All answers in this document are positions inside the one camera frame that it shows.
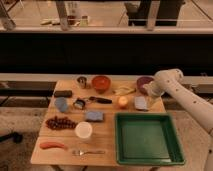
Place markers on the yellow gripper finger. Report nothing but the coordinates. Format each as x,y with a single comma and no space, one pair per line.
151,101

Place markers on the grey towel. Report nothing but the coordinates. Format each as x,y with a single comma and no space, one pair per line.
140,103

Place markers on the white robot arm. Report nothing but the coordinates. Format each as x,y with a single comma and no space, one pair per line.
169,81

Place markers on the purple bowl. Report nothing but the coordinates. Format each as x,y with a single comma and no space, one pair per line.
141,81

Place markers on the red bowl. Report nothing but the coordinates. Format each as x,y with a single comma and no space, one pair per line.
101,83

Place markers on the yellow apple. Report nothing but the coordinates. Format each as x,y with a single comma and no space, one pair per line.
122,102

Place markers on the banana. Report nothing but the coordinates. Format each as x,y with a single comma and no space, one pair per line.
123,91

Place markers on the green plastic tray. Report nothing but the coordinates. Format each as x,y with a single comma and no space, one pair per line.
147,140

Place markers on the blue sponge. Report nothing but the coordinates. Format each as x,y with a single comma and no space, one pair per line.
94,116

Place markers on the small metal can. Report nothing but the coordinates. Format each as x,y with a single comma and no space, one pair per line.
79,104

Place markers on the metal cup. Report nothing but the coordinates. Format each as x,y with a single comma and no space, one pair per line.
82,82

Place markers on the white plastic cup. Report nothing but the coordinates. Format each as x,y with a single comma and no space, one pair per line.
84,130

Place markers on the wooden table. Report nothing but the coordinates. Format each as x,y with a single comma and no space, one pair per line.
103,137

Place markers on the metal fork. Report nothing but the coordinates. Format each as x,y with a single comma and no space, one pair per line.
81,152

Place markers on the black rectangular block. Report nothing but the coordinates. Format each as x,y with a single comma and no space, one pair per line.
63,93

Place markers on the bunch of dark grapes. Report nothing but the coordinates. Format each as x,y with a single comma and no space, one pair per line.
60,123

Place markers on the orange carrot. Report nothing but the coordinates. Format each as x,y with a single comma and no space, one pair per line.
47,145

